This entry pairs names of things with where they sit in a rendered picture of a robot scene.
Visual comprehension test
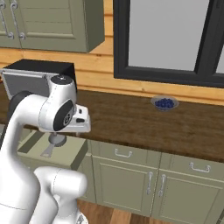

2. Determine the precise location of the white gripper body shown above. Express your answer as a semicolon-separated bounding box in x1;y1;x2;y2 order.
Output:
64;113;92;135

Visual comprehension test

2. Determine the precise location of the grey metal measuring cup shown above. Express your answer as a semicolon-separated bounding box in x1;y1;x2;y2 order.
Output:
40;133;68;158

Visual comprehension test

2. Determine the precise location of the open olive green drawer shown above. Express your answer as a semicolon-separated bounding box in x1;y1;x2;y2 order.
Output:
17;129;89;172

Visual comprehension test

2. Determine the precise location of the olive green drawer front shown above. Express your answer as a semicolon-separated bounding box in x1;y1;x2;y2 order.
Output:
89;139;163;169
159;152;224;184

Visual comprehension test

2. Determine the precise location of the olive green base cupboard door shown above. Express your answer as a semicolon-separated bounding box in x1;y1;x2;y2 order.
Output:
150;168;224;224
92;155;160;217

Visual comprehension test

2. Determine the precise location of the black and grey microwave oven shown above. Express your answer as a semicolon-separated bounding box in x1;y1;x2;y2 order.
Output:
0;59;78;101

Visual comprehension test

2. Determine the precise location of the grey bowl of blueberries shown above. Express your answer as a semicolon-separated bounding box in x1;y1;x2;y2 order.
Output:
150;94;180;112

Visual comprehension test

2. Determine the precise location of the black framed window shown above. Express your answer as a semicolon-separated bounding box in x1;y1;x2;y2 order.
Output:
113;0;224;89

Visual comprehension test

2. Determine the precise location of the silver drawer handle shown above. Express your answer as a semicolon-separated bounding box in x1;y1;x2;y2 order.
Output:
114;148;133;158
189;161;212;174

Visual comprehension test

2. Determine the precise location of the silver base cupboard handle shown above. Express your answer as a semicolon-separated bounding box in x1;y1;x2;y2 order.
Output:
145;171;154;196
157;173;167;198

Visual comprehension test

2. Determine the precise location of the olive green wall cupboard door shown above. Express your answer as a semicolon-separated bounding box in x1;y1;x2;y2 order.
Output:
0;0;22;50
17;0;89;53

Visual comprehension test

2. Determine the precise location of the silver wall cupboard handle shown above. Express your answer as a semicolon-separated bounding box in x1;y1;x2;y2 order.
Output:
0;0;15;40
10;0;27;41

